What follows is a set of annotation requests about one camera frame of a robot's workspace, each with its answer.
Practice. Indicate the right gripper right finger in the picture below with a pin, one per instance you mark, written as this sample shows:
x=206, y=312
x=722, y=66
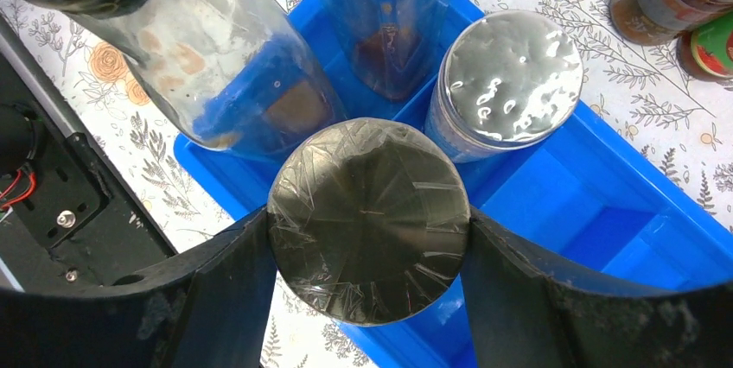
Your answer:
x=530, y=307

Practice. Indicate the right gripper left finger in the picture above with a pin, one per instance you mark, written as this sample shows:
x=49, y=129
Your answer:
x=205, y=307

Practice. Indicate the blue divided plastic bin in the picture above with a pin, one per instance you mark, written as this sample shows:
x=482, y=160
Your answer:
x=584, y=193

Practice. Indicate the tall glass spice canister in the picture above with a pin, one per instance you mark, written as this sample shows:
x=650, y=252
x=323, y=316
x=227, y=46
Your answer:
x=368, y=221

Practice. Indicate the glass oil bottle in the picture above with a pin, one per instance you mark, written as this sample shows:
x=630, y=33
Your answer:
x=389, y=44
x=231, y=75

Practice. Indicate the metal lid shaker jar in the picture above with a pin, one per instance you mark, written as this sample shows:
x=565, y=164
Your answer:
x=507, y=82

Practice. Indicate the sauce bottle yellow cap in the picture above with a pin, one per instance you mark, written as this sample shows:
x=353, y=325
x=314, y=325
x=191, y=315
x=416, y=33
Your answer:
x=706, y=52

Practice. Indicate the floral fern tablecloth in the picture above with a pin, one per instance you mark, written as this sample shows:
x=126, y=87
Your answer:
x=682, y=126

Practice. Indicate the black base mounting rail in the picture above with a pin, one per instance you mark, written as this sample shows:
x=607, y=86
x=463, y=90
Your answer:
x=72, y=219

